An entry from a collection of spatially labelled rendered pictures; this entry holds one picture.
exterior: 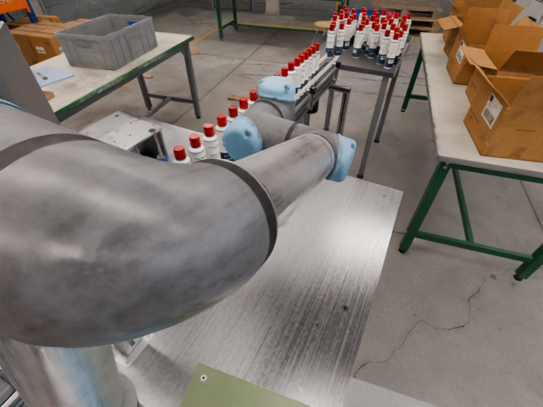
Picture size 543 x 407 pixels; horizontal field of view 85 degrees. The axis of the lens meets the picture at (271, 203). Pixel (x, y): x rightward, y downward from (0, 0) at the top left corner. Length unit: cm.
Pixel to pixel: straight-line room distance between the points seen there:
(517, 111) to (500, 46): 78
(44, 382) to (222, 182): 26
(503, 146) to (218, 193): 160
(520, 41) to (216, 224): 228
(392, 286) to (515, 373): 65
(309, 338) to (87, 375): 54
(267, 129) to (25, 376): 41
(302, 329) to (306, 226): 35
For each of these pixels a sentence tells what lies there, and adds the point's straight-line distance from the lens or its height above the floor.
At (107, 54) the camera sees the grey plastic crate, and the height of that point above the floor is 91.
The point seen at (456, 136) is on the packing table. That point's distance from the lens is 180.
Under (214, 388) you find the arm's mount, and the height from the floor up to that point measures 87.
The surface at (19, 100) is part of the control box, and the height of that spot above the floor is 142.
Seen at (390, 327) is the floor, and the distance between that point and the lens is 183.
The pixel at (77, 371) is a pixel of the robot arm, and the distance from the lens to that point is 37.
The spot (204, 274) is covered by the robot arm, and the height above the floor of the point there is 144.
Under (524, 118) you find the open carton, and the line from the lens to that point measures 166.
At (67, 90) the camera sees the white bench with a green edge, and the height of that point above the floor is 80.
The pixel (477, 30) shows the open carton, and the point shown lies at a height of 103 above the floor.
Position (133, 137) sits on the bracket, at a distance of 91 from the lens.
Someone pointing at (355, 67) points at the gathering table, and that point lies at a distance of 221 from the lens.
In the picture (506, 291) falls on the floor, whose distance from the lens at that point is 227.
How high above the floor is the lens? 158
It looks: 44 degrees down
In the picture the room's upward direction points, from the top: straight up
